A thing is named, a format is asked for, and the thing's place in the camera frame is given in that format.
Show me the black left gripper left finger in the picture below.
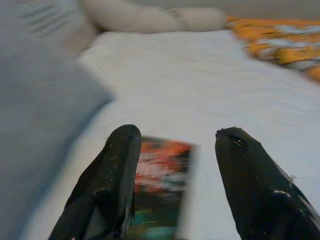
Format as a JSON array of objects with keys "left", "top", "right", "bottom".
[{"left": 48, "top": 124, "right": 143, "bottom": 240}]

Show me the grey pillow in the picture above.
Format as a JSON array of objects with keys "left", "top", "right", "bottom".
[{"left": 0, "top": 47, "right": 113, "bottom": 240}]

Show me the orange cartoon print blanket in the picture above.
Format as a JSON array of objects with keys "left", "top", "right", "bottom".
[{"left": 224, "top": 14, "right": 320, "bottom": 82}]

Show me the white quilted mattress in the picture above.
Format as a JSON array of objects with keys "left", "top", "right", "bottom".
[{"left": 21, "top": 29, "right": 320, "bottom": 240}]

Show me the beige bolster cushion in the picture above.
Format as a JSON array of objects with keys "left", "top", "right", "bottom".
[{"left": 81, "top": 0, "right": 227, "bottom": 33}]

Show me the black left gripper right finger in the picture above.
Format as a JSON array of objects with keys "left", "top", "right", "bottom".
[{"left": 215, "top": 126, "right": 320, "bottom": 240}]

